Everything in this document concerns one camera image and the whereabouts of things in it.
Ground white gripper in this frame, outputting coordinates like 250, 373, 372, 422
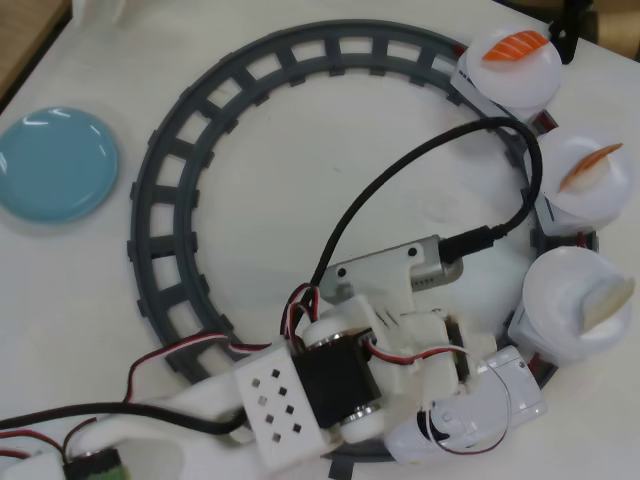
372, 302, 499, 401

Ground cream white sushi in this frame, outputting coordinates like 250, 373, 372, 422
579, 277, 632, 334

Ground white Shinkansen locomotive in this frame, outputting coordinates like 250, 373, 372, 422
383, 344, 549, 454

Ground white round plastic dish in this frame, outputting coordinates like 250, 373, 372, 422
537, 132, 632, 226
462, 27, 564, 109
522, 244, 635, 364

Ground orange white shrimp sushi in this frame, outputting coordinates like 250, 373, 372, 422
557, 143, 625, 194

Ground orange salmon sushi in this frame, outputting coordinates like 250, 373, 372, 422
482, 30, 549, 65

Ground blue ceramic dish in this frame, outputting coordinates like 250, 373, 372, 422
0, 104, 124, 226

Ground white train car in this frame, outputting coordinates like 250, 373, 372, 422
505, 308, 556, 374
449, 47, 557, 134
533, 192, 601, 241

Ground black clamp stand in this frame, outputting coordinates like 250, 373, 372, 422
548, 0, 597, 65

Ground beige cardboard box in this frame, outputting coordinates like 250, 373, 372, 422
597, 0, 640, 57

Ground grey circular toy track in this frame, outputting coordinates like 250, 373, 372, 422
127, 17, 601, 469

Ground wooden board furniture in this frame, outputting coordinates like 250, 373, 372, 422
0, 0, 70, 104

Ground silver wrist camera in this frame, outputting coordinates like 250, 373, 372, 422
319, 233, 466, 304

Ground black USB cable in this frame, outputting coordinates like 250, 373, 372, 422
0, 118, 545, 437

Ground red white black servo wires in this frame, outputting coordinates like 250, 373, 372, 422
122, 282, 329, 406

